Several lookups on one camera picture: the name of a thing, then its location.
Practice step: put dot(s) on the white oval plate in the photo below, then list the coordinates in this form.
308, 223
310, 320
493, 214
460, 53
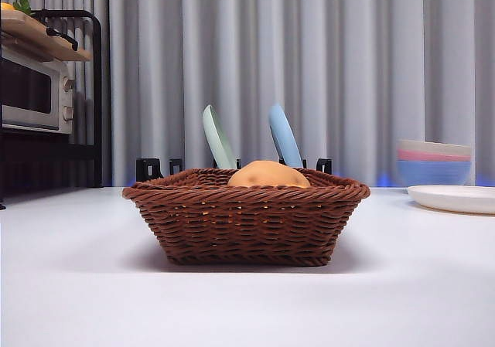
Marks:
456, 200

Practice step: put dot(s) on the brown wicker basket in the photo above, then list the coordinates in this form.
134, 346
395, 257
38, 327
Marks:
247, 223

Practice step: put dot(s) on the tan potato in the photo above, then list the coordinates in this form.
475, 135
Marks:
267, 175

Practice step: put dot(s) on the grey pleated curtain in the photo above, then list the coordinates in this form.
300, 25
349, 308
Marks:
348, 53

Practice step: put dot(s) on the black dish rack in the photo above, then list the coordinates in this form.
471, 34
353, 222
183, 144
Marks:
147, 169

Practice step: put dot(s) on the pale green plate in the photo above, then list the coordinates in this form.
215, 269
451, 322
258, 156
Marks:
216, 138

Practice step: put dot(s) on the beige bowl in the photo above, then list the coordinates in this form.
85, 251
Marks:
433, 148

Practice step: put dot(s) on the light blue plate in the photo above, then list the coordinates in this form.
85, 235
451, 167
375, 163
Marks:
284, 138

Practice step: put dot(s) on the white toaster oven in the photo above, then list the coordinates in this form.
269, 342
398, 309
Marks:
58, 92

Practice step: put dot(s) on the black metal shelf frame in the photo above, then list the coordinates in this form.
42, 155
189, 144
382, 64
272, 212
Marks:
96, 92

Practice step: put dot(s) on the wooden cutting board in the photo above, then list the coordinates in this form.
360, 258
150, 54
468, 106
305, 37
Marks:
35, 34

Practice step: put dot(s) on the blue bowl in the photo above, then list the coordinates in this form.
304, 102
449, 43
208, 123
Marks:
433, 173

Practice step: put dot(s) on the pink bowl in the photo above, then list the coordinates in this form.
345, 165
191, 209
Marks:
410, 155

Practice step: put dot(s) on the yellow fruit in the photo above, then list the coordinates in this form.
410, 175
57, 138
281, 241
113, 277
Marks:
5, 7

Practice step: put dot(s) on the green leaves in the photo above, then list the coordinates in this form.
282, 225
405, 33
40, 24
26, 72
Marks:
24, 4

